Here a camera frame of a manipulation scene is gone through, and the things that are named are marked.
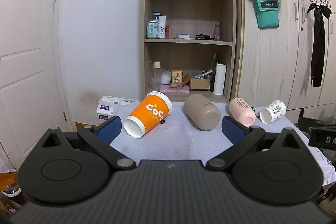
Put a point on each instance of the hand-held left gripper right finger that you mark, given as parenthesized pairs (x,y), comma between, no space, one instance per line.
(232,130)

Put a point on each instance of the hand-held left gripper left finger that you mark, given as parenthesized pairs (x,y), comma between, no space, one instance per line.
(109,130)

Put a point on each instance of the beige ceramic cup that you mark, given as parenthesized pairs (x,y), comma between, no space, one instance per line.
(200,111)

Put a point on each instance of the orange paper cup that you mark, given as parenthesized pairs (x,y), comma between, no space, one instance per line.
(149,113)

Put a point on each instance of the pink cup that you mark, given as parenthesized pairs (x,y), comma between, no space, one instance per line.
(240,109)

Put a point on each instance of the white floral print cup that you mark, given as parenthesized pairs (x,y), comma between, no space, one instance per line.
(274,111)

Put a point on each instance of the white crumpled paper cup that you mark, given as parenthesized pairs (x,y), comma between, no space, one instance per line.
(166,77)

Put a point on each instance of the white tissue pack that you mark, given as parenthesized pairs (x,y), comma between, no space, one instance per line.
(105,111)
(118,101)

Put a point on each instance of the flat brown cardboard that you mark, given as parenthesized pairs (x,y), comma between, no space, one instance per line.
(85,126)

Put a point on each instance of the white paper roll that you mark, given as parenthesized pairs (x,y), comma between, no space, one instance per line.
(219,79)

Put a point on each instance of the pale patterned table cloth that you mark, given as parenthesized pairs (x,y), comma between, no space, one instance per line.
(178,141)

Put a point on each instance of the brown cardboard box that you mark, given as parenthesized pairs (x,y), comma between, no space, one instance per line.
(199,83)

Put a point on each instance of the pink flat box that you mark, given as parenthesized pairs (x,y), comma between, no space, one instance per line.
(168,89)

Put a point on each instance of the clear bottle beige cap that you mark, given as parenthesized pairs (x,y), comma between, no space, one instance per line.
(156,74)

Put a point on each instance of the wooden wardrobe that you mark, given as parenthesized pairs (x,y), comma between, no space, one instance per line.
(267,64)

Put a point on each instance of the wooden floral box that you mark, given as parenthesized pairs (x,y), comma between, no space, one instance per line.
(176,78)

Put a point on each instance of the black box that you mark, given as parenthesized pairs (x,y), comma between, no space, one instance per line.
(321,134)

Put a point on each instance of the black flat item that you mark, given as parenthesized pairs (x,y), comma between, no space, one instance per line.
(202,36)

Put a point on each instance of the pink small bottle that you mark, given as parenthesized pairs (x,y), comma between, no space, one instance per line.
(217,32)

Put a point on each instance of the white round tin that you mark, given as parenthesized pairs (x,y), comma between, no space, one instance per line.
(183,36)

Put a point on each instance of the teal pump bottle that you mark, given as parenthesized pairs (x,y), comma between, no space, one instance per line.
(152,29)

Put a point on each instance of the orange plastic bag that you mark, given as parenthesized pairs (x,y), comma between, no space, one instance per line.
(8,179)

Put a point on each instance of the white spray bottle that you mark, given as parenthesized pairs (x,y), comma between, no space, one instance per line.
(162,28)

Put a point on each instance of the small red tube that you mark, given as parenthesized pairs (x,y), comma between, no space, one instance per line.
(167,31)

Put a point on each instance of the white door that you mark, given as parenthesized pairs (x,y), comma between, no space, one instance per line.
(29,43)

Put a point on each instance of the black ribbon bow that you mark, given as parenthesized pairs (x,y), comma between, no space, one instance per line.
(319,37)

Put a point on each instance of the wooden shelf unit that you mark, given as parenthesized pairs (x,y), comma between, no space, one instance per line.
(189,8)

